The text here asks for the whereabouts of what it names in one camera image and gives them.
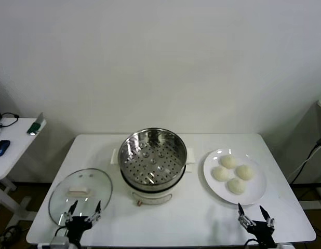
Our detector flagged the large white round plate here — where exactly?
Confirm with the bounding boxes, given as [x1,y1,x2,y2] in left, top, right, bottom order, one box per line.
[203,148,268,206]

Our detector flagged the green and grey tool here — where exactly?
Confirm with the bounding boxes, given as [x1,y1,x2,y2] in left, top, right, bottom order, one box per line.
[26,112,45,136]

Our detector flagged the round glass pot lid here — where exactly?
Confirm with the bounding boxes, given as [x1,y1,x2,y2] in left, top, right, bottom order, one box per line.
[48,168,114,226]

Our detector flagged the white side table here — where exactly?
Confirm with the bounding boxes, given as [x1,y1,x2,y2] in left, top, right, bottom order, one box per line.
[0,117,48,226]

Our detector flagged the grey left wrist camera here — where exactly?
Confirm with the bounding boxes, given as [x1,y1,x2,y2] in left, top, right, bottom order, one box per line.
[49,236,70,249]

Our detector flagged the black floor cables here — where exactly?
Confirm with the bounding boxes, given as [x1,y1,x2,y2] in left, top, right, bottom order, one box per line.
[0,224,23,243]

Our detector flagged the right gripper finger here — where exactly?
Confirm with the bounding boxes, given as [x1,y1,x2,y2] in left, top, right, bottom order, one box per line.
[259,205,275,230]
[237,202,256,229]

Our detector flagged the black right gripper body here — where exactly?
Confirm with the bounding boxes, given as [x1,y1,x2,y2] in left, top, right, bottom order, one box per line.
[247,220,277,248]

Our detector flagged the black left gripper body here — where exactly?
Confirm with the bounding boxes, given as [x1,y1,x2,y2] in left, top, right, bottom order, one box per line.
[65,216,95,241]

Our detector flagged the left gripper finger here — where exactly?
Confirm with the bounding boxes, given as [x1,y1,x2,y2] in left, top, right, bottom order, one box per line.
[63,199,79,222]
[88,200,102,224]

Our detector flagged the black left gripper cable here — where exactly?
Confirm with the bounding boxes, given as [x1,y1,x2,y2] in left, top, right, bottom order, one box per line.
[54,225,69,237]

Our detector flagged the perforated steel steamer basket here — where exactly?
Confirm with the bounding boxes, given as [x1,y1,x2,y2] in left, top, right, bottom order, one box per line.
[110,127,196,191]

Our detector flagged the blue computer mouse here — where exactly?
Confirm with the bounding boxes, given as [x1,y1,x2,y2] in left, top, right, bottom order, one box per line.
[0,139,11,158]

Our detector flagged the white power cable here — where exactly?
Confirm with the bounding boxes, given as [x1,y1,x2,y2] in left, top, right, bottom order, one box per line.
[290,153,316,182]

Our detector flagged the white electric cooker base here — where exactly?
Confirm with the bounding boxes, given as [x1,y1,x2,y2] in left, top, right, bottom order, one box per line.
[121,163,194,207]

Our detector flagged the white steamed baozi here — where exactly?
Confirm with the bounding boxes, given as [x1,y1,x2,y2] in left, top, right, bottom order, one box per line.
[211,165,230,182]
[226,177,247,195]
[235,164,255,181]
[220,155,237,170]

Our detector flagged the black power cable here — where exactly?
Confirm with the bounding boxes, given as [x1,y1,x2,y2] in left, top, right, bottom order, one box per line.
[289,144,319,185]

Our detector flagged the thin black desk cable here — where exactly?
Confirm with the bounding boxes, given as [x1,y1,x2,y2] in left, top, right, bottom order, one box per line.
[0,112,20,128]

